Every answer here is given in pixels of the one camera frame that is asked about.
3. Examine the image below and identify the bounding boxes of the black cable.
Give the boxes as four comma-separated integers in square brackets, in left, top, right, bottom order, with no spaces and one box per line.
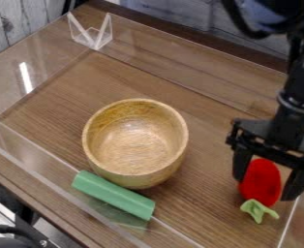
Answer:
[0,224,29,238]

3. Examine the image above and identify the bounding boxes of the clear acrylic tray walls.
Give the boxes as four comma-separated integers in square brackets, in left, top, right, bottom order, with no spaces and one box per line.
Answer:
[0,16,304,248]

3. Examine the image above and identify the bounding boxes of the black metal stand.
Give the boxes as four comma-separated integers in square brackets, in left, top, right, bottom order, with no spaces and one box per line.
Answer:
[0,214,53,248]

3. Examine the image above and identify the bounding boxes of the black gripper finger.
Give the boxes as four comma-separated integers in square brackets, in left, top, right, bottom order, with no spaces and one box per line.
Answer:
[281,170,304,202]
[233,144,253,181]

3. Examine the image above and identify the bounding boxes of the clear acrylic corner bracket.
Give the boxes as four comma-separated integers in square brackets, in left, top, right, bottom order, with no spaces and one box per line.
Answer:
[67,13,113,50]

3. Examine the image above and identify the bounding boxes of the green rectangular block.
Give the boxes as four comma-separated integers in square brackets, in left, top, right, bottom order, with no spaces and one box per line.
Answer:
[71,170,154,221]

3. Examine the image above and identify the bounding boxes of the red felt fruit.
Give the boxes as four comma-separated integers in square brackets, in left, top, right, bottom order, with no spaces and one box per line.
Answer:
[238,159,282,224]

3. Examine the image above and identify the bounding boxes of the wooden bowl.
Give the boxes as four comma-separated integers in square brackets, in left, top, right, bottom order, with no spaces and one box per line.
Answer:
[81,98,189,189]

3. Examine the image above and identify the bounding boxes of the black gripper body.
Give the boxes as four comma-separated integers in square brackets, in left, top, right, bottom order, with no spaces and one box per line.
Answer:
[226,118,304,170]

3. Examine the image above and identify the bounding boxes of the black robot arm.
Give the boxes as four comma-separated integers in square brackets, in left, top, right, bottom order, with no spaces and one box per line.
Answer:
[221,0,304,201]

